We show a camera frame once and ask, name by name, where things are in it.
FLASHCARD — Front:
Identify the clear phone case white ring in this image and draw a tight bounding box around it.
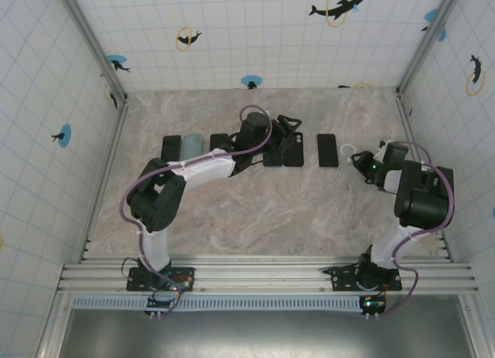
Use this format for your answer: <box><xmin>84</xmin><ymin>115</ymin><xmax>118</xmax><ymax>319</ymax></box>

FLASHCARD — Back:
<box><xmin>339</xmin><ymin>139</ymin><xmax>360</xmax><ymax>169</ymax></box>

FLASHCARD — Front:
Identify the black phone case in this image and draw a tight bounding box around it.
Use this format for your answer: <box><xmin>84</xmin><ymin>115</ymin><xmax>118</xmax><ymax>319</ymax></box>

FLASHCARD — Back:
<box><xmin>282</xmin><ymin>131</ymin><xmax>306</xmax><ymax>168</ymax></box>

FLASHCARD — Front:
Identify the black smartphone blue edge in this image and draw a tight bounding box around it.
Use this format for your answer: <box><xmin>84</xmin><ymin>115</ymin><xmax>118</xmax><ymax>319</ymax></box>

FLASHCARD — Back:
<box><xmin>263</xmin><ymin>149</ymin><xmax>283</xmax><ymax>169</ymax></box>

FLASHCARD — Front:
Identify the black smartphone silver edge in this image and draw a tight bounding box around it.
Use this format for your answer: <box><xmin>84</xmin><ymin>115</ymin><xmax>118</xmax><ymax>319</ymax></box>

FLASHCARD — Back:
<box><xmin>210</xmin><ymin>133</ymin><xmax>230</xmax><ymax>152</ymax></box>

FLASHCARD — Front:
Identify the light blue phone case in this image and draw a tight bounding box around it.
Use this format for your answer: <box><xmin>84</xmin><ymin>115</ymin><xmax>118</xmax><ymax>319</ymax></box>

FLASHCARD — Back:
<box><xmin>182</xmin><ymin>135</ymin><xmax>203</xmax><ymax>160</ymax></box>

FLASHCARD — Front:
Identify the blue circle animal sticker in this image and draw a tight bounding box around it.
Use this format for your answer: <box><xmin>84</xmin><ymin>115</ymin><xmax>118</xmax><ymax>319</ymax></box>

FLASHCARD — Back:
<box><xmin>240</xmin><ymin>74</ymin><xmax>263</xmax><ymax>90</ymax></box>
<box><xmin>51</xmin><ymin>124</ymin><xmax>73</xmax><ymax>148</ymax></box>
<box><xmin>106</xmin><ymin>54</ymin><xmax>131</xmax><ymax>73</ymax></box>
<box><xmin>420</xmin><ymin>8</ymin><xmax>448</xmax><ymax>42</ymax></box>

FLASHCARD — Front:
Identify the small black circuit board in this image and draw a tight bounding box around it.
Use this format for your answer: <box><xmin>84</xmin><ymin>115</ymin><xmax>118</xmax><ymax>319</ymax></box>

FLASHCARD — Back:
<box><xmin>145</xmin><ymin>294</ymin><xmax>182</xmax><ymax>316</ymax></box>
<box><xmin>359</xmin><ymin>295</ymin><xmax>387</xmax><ymax>315</ymax></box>

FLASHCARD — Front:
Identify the grey metal panel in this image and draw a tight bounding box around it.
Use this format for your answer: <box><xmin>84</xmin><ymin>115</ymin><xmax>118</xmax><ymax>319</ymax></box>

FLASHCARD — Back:
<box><xmin>63</xmin><ymin>309</ymin><xmax>476</xmax><ymax>358</ymax></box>

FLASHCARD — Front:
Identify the aluminium side rail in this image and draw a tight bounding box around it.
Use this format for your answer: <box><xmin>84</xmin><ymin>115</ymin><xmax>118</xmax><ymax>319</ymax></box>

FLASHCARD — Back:
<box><xmin>396</xmin><ymin>90</ymin><xmax>454</xmax><ymax>263</ymax></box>
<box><xmin>78</xmin><ymin>98</ymin><xmax>131</xmax><ymax>264</ymax></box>

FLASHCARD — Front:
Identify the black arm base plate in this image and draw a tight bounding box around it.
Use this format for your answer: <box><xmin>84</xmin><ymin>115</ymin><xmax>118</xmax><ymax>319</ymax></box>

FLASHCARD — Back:
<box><xmin>323</xmin><ymin>264</ymin><xmax>403</xmax><ymax>293</ymax></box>
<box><xmin>126</xmin><ymin>265</ymin><xmax>196</xmax><ymax>293</ymax></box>

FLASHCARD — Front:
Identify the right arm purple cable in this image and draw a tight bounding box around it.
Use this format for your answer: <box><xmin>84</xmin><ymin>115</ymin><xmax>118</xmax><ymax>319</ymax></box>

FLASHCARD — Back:
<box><xmin>386</xmin><ymin>140</ymin><xmax>456</xmax><ymax>320</ymax></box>

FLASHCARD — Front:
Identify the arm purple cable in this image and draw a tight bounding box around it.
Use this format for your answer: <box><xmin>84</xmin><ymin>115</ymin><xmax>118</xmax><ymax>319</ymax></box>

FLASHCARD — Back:
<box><xmin>120</xmin><ymin>104</ymin><xmax>271</xmax><ymax>320</ymax></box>
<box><xmin>386</xmin><ymin>140</ymin><xmax>456</xmax><ymax>320</ymax></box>

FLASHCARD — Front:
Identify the two dolphins yellow ring sticker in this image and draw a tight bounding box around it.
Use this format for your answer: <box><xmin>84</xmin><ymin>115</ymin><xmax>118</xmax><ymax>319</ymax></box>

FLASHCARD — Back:
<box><xmin>308</xmin><ymin>0</ymin><xmax>367</xmax><ymax>29</ymax></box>

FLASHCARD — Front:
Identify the aluminium corner post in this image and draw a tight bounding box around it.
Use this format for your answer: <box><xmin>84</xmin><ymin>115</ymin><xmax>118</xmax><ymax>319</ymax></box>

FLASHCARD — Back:
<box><xmin>57</xmin><ymin>0</ymin><xmax>129</xmax><ymax>104</ymax></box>
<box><xmin>394</xmin><ymin>0</ymin><xmax>465</xmax><ymax>95</ymax></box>

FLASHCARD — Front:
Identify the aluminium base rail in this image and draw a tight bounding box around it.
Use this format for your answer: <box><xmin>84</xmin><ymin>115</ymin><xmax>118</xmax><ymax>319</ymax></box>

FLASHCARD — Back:
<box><xmin>56</xmin><ymin>256</ymin><xmax>480</xmax><ymax>296</ymax></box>

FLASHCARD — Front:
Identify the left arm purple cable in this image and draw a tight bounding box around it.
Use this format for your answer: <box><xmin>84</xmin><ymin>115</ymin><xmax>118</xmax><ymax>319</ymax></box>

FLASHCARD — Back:
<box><xmin>120</xmin><ymin>104</ymin><xmax>271</xmax><ymax>320</ymax></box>

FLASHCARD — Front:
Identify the white slotted cable duct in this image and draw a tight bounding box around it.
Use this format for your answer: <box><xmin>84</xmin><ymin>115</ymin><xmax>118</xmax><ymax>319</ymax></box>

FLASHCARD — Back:
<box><xmin>71</xmin><ymin>295</ymin><xmax>477</xmax><ymax>311</ymax></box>

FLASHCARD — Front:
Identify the aluminium frame leg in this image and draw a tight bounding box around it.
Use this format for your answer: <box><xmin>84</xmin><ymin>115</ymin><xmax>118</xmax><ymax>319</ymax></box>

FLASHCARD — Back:
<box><xmin>36</xmin><ymin>294</ymin><xmax>74</xmax><ymax>358</ymax></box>
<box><xmin>459</xmin><ymin>294</ymin><xmax>495</xmax><ymax>358</ymax></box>

